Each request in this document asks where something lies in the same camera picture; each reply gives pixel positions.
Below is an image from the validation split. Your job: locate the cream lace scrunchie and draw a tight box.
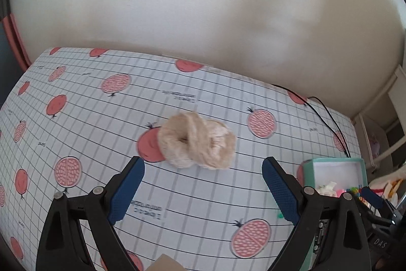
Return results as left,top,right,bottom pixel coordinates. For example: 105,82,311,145
158,112,237,170

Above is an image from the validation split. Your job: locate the teal cardboard box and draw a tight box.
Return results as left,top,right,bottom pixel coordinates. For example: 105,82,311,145
298,158,368,271

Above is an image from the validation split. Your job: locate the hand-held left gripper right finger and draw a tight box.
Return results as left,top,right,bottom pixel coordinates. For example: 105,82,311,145
261,157,372,271

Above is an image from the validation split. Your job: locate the white furniture frame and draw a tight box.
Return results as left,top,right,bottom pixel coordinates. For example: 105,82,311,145
353,64,406,170

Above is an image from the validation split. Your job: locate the black cable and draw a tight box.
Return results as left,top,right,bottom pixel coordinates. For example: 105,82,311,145
272,85,352,158

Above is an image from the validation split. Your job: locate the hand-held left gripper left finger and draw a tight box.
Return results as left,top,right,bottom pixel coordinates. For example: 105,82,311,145
36,156,146,271

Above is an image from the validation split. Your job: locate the pink curtain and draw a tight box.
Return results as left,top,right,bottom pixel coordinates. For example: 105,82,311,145
1,13,33,72

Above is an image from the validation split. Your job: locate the pomegranate print tablecloth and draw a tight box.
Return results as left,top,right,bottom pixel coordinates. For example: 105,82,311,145
0,47,361,271

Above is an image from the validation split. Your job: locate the brown cardboard piece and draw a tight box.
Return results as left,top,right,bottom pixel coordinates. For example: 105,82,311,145
144,253,186,271

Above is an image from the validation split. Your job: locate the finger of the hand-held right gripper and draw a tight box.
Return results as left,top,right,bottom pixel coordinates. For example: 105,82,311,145
361,186,398,222

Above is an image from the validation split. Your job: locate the white hair claw clip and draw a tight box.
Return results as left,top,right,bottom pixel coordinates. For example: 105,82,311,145
316,180,339,197

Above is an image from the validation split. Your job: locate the white plastic bag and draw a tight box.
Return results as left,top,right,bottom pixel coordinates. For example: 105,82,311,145
368,169,406,205

